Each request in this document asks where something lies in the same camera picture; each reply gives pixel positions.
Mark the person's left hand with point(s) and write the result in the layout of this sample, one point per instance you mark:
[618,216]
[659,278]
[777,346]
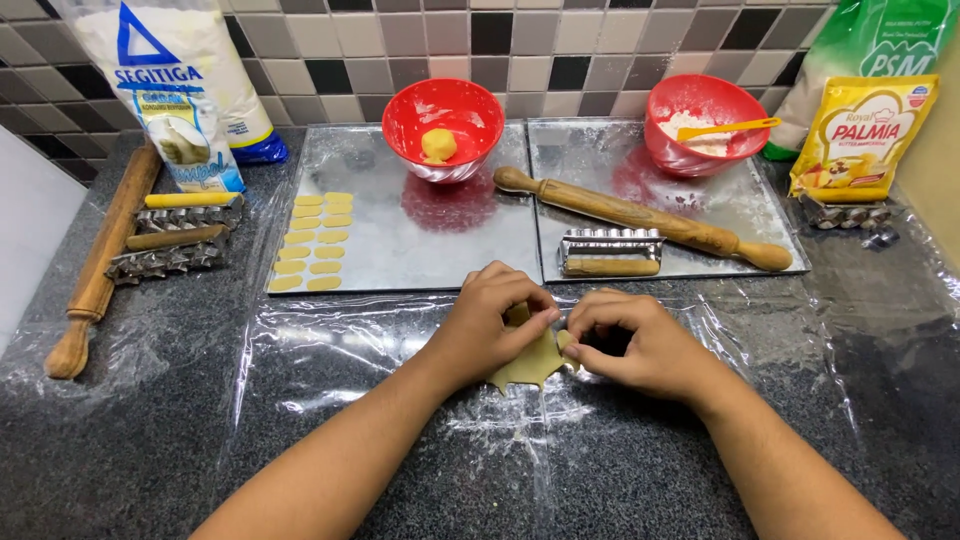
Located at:
[480,322]

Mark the yellow margarine packet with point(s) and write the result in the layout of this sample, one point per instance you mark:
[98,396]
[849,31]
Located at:
[862,139]

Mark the yellow dough ball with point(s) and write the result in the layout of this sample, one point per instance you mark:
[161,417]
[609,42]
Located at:
[439,144]

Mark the white flat panel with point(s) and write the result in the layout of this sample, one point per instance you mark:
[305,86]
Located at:
[34,225]

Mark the red plastic bowl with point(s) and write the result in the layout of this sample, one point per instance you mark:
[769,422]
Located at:
[675,154]

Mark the white and blue flour bag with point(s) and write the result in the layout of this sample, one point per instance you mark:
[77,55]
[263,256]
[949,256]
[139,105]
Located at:
[180,90]

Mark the yellow dough sheet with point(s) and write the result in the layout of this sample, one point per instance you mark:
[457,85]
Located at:
[536,361]

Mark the green and white bag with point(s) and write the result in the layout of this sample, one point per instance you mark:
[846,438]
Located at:
[862,45]

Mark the metal baking tray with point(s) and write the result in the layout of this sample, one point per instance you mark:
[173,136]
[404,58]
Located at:
[427,232]
[712,202]

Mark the red bowl with white rim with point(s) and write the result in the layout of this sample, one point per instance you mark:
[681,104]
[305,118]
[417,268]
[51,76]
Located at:
[465,112]

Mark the clear plastic sheet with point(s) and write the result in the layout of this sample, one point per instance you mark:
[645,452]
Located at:
[337,352]

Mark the metal fluted roller cutter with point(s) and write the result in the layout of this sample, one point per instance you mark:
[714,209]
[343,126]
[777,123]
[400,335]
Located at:
[844,212]

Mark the rows of cut dough pieces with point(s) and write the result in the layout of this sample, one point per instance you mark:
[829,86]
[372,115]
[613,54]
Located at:
[311,240]

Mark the yellow plastic spatula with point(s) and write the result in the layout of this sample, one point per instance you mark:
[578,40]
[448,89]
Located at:
[724,128]

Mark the light wooden rolling pin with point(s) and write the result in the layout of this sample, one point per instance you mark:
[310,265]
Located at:
[637,217]

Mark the person's right hand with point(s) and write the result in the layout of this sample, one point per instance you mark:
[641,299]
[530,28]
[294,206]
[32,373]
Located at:
[652,349]

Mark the white flour heap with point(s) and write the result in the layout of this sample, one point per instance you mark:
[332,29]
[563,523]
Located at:
[694,124]

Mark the small metal cookie cutter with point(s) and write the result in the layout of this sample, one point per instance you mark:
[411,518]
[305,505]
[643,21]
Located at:
[881,238]

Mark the dark wooden rolling pin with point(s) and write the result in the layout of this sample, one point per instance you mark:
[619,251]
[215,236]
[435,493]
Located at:
[105,255]

